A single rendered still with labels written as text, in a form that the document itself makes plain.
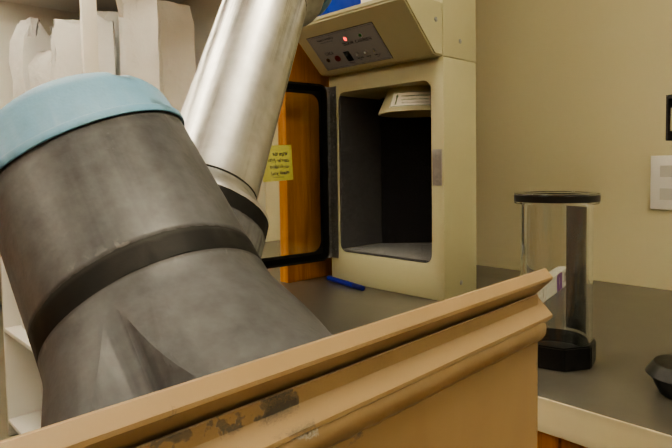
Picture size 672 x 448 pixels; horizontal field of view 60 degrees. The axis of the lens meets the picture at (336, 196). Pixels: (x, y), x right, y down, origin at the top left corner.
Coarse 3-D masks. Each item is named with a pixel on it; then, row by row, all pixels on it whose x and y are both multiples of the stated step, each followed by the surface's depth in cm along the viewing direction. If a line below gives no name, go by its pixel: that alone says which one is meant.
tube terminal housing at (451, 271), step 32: (448, 0) 110; (448, 32) 110; (416, 64) 114; (448, 64) 110; (352, 96) 133; (384, 96) 138; (448, 96) 111; (448, 128) 111; (448, 160) 111; (448, 192) 112; (448, 224) 112; (352, 256) 130; (448, 256) 112; (384, 288) 123; (416, 288) 117; (448, 288) 112
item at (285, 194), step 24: (288, 96) 124; (312, 96) 128; (288, 120) 125; (312, 120) 128; (288, 144) 125; (312, 144) 129; (288, 168) 125; (312, 168) 129; (264, 192) 122; (288, 192) 125; (312, 192) 129; (288, 216) 125; (312, 216) 129; (288, 240) 126; (312, 240) 130
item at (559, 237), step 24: (528, 192) 80; (552, 192) 81; (576, 192) 79; (528, 216) 76; (552, 216) 73; (576, 216) 73; (528, 240) 76; (552, 240) 73; (576, 240) 73; (528, 264) 76; (552, 264) 74; (576, 264) 73; (552, 288) 74; (576, 288) 73; (552, 312) 74; (576, 312) 74; (552, 336) 74; (576, 336) 74
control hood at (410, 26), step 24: (384, 0) 104; (408, 0) 102; (432, 0) 107; (312, 24) 119; (336, 24) 115; (360, 24) 112; (384, 24) 108; (408, 24) 105; (432, 24) 107; (312, 48) 125; (408, 48) 110; (432, 48) 107; (336, 72) 127
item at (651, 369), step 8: (656, 360) 67; (664, 360) 67; (648, 368) 67; (656, 368) 65; (664, 368) 64; (656, 376) 65; (664, 376) 64; (656, 384) 66; (664, 384) 64; (664, 392) 65
